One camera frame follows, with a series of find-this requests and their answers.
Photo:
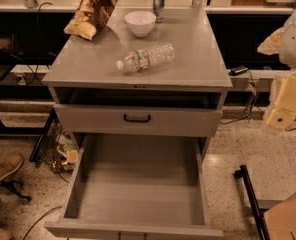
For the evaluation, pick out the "brown chip bag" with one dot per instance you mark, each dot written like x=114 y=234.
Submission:
x=90 y=17

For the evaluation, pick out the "grey metal drawer cabinet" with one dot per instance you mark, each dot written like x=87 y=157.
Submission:
x=85 y=72

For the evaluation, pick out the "cardboard box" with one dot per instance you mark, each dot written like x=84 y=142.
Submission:
x=281 y=220

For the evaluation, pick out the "silver drink can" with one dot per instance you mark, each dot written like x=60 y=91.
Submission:
x=158 y=10

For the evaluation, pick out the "black power adapter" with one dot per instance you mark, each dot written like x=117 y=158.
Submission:
x=238 y=70

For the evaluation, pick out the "closed grey middle drawer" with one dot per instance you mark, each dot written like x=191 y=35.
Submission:
x=164 y=121

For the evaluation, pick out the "white ceramic bowl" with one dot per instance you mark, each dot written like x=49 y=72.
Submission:
x=140 y=23

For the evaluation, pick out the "black metal stand leg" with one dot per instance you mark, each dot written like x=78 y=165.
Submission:
x=242 y=172

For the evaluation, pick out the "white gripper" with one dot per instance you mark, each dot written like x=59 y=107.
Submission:
x=295 y=42

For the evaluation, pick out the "open grey bottom drawer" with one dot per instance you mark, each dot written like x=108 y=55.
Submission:
x=131 y=187

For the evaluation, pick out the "black drawer handle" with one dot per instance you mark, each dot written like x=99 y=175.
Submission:
x=131 y=119

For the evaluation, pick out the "clear plastic water bottle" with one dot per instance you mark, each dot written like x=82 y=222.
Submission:
x=141 y=60

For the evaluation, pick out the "black wire waste basket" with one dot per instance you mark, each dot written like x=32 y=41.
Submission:
x=58 y=151

